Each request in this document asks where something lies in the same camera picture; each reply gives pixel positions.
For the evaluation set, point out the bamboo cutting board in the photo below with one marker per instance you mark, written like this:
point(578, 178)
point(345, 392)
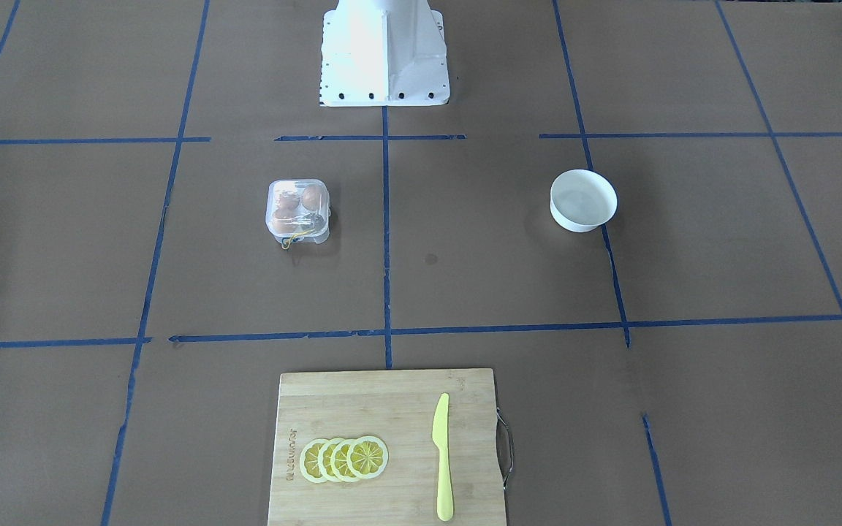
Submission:
point(390, 447)

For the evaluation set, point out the brown egg in box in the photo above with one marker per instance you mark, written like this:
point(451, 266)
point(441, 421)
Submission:
point(287, 199)
point(284, 222)

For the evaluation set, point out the clear plastic egg box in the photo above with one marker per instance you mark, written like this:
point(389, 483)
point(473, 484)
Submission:
point(320, 220)

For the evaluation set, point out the yellow plastic knife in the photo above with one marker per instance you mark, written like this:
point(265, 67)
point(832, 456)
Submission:
point(445, 508)

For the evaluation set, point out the white ceramic bowl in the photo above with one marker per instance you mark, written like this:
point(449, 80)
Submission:
point(581, 200)

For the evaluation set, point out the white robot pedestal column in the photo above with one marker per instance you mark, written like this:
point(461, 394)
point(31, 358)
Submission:
point(383, 54)

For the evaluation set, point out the brown egg from bowl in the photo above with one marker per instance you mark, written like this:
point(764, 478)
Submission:
point(313, 197)

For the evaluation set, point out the yellow lemon slice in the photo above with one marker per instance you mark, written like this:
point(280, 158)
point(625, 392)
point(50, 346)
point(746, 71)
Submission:
point(311, 463)

